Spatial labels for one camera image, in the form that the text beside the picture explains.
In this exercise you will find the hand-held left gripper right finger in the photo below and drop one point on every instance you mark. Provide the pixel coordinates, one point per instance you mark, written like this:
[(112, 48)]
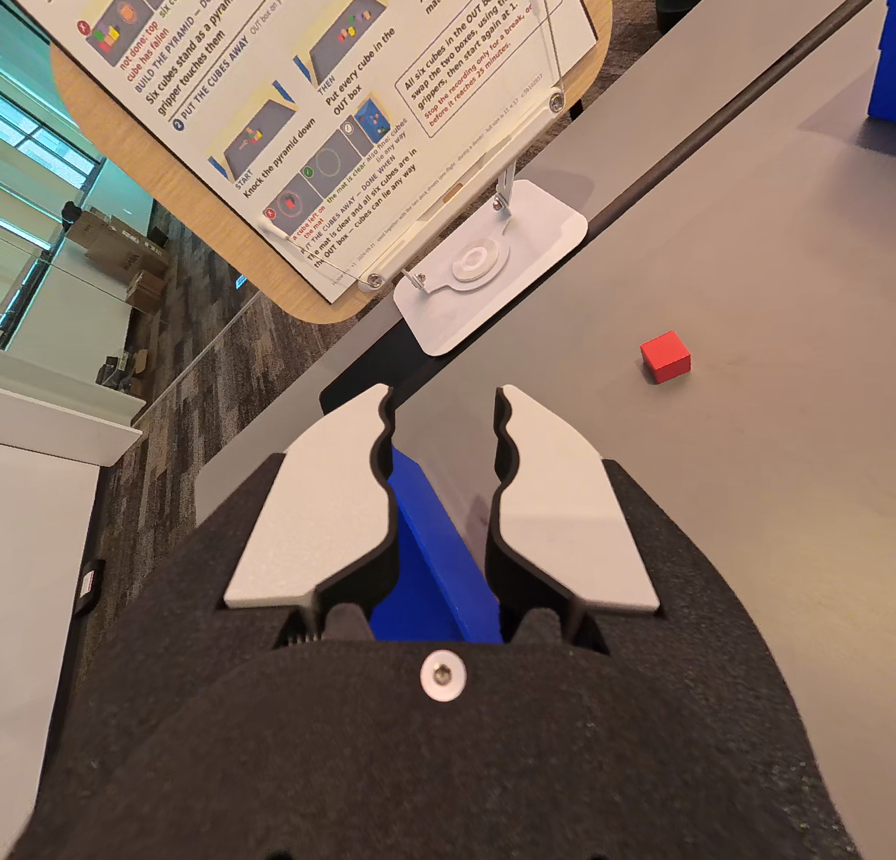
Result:
[(574, 517)]

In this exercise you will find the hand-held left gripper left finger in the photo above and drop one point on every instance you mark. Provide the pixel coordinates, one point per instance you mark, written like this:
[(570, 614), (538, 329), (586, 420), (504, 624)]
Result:
[(315, 510)]

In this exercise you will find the blue plastic bin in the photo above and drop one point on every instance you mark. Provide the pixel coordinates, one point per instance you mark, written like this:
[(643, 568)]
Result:
[(434, 580), (885, 69)]

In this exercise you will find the red wooden cube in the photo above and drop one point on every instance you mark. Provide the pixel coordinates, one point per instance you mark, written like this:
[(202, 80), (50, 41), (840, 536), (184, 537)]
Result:
[(665, 356)]

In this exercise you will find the brown cardboard box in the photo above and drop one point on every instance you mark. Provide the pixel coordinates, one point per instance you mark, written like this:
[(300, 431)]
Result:
[(112, 240), (145, 291)]

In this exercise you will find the wooden display board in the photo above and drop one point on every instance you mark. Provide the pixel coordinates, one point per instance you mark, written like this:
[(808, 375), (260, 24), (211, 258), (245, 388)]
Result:
[(175, 184)]

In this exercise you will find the printed instruction sheet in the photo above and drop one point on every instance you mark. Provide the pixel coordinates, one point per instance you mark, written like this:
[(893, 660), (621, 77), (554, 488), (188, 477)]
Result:
[(280, 69)]

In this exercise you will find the office window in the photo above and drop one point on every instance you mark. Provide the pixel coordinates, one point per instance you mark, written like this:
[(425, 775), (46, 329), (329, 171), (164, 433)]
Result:
[(42, 153)]

